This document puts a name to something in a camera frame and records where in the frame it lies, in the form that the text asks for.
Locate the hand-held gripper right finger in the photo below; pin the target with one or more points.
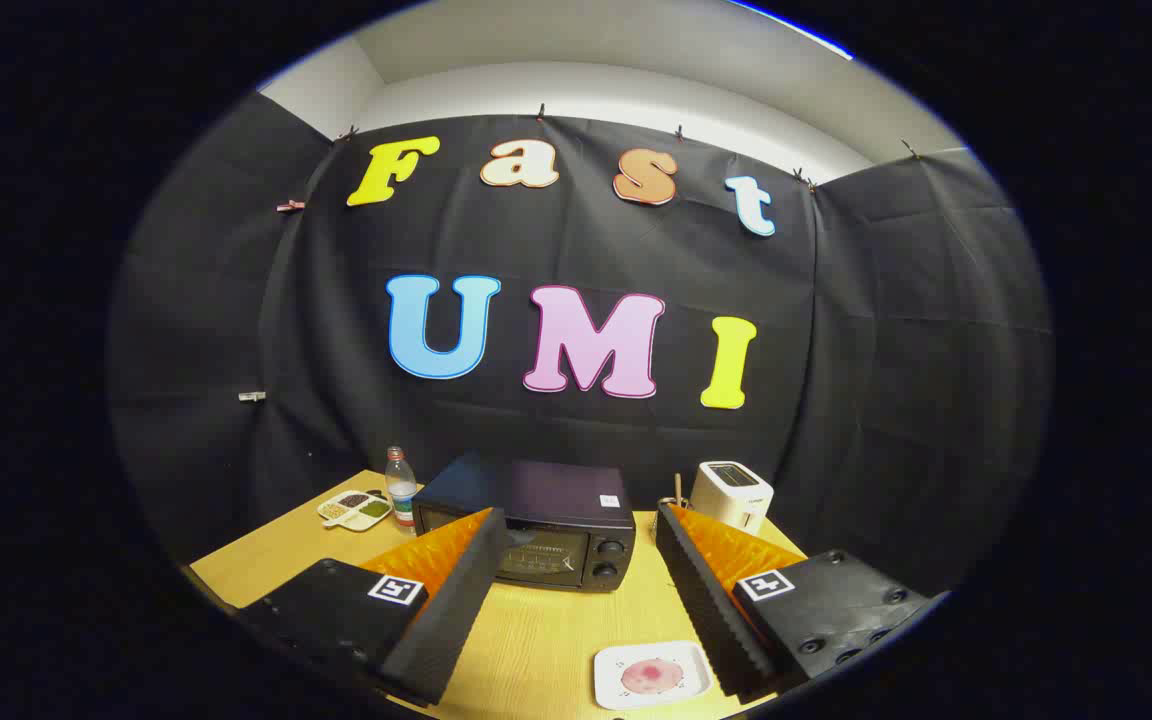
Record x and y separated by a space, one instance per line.
706 600

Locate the pink round food slice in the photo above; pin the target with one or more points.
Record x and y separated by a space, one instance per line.
652 677

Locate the clear plastic bottle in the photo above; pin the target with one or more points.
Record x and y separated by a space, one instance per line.
401 490

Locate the white square plate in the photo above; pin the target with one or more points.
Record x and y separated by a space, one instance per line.
611 665

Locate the black toaster oven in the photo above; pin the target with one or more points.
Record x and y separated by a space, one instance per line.
561 500

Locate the divided tray of grains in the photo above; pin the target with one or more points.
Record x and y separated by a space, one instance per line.
356 508

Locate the white bread toaster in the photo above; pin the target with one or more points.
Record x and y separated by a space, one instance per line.
731 497

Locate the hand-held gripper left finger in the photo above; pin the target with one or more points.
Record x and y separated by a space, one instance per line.
456 610

